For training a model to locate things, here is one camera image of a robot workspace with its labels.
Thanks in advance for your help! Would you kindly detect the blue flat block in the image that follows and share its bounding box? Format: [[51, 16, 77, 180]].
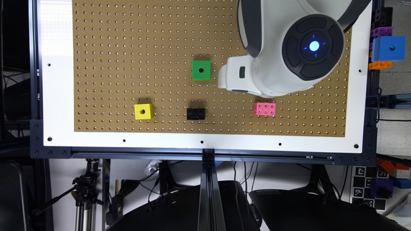
[[394, 178, 411, 189]]

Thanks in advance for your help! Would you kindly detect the pink stud block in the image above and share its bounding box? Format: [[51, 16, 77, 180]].
[[253, 102, 276, 116]]

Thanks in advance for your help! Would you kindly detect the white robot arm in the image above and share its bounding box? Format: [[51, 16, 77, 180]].
[[218, 0, 370, 98]]

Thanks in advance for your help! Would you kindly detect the black aluminium frame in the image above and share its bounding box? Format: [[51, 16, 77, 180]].
[[28, 1, 378, 166]]

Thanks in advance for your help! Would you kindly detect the green cube block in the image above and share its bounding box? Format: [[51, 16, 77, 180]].
[[191, 60, 211, 81]]

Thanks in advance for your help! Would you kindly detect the dark purple block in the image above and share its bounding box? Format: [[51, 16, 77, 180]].
[[371, 178, 394, 199]]

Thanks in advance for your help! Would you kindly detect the black stud block stack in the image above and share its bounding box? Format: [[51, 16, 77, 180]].
[[371, 7, 393, 30]]

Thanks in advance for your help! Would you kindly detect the black chair right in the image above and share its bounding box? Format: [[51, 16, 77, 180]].
[[250, 189, 407, 231]]

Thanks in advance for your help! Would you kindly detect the purple stud block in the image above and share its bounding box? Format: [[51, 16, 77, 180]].
[[370, 26, 393, 43]]

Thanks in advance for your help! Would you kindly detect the camera tripod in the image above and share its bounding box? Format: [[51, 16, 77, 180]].
[[31, 158, 104, 231]]

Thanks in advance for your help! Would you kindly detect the fiducial marker sheet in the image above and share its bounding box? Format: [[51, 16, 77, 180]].
[[349, 166, 389, 211]]

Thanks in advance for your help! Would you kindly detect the blue cube block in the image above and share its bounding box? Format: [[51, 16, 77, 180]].
[[371, 36, 406, 62]]

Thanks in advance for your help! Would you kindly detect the black chair left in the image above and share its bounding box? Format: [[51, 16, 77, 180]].
[[107, 180, 259, 231]]

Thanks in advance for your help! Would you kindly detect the brown pegboard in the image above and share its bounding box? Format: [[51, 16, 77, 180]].
[[73, 1, 349, 137]]

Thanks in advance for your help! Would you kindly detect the orange stud block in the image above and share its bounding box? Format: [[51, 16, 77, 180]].
[[369, 62, 392, 70]]

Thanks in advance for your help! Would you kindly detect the yellow cube block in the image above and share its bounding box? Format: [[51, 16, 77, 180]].
[[134, 103, 153, 120]]

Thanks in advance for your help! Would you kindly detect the orange red block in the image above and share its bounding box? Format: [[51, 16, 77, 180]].
[[376, 158, 396, 175]]

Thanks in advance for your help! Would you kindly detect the black centre support beam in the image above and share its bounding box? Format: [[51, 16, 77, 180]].
[[197, 149, 226, 231]]

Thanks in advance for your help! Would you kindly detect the black chair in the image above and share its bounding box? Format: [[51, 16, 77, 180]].
[[107, 180, 259, 231], [250, 189, 407, 231]]

